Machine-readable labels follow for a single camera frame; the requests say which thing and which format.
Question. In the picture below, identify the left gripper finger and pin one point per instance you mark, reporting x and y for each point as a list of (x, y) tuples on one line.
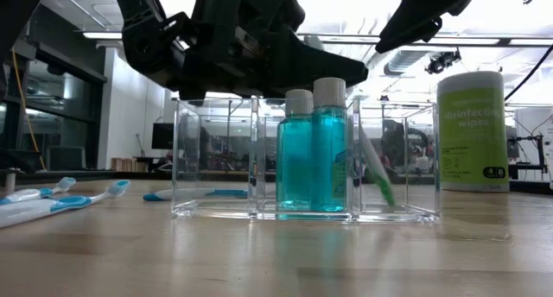
[(328, 72)]

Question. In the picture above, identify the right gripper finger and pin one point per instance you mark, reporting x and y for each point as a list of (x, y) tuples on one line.
[(415, 20)]

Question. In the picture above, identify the teal mouthwash bottle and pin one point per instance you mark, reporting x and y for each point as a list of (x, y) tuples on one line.
[(294, 159), (328, 159)]

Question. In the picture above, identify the clear acrylic three-compartment organizer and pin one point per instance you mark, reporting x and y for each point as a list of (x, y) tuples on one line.
[(259, 159)]

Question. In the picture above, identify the green and white toothbrush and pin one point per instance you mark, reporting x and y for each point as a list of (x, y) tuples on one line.
[(380, 176)]

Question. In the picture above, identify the blue and white toothbrush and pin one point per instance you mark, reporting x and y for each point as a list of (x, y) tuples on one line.
[(34, 210), (26, 195), (153, 197)]

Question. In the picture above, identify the person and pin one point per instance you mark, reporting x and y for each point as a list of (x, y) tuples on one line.
[(397, 141)]

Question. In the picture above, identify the black computer monitor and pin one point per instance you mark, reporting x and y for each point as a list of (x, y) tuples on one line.
[(162, 136)]

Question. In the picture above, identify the green disinfecting wipes canister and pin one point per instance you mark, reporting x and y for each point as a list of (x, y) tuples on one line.
[(473, 137)]

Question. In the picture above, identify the wooden crate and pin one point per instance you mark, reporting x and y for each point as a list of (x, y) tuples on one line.
[(129, 164)]

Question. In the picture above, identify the black ceiling mounted camera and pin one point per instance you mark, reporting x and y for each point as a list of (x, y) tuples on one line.
[(440, 62)]

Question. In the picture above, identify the black table edge rail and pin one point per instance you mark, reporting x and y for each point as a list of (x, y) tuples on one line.
[(86, 176)]

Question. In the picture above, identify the white cylindrical post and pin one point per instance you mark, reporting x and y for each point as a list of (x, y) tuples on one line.
[(10, 182)]

